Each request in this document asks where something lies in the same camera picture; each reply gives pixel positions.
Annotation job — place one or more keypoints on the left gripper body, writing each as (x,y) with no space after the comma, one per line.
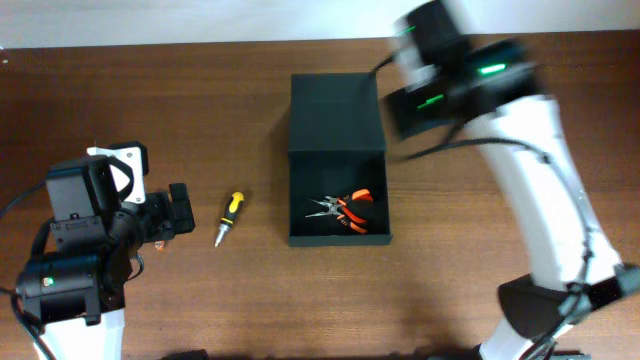
(180,206)

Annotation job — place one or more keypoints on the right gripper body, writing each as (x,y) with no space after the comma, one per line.
(409,112)

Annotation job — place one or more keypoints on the yellow black stubby screwdriver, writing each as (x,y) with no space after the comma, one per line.
(231,211)

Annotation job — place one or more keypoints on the orange black long-nose pliers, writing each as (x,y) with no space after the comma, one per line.
(339,208)

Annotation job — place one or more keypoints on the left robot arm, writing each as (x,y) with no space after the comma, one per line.
(72,289)

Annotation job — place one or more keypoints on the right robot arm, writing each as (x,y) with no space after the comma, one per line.
(574,269)

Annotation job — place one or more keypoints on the black open cardboard box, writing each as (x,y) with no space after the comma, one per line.
(336,146)

